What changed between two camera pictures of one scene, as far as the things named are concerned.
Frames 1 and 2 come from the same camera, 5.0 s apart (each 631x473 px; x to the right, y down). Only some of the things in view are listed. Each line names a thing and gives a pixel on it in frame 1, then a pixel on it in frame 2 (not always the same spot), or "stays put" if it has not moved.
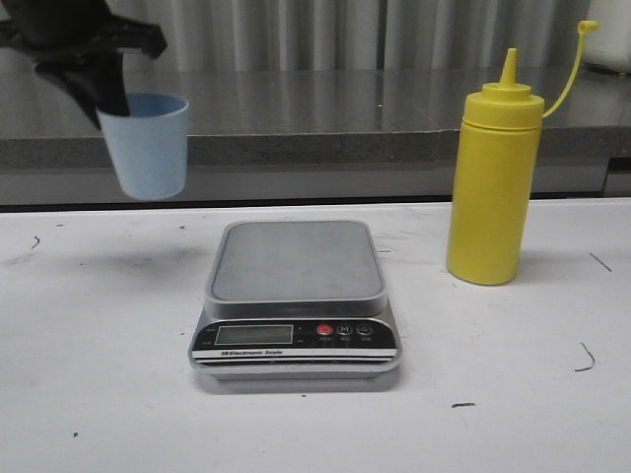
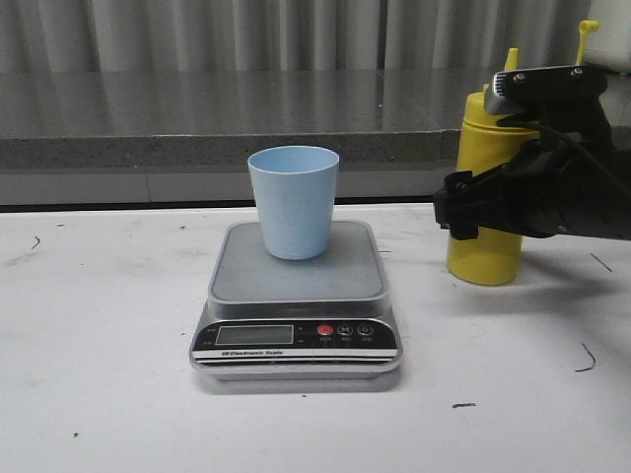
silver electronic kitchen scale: [296, 299] stays put
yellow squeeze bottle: [493, 174] stays put
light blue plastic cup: [149, 147] → [295, 187]
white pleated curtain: [358, 34] stays put
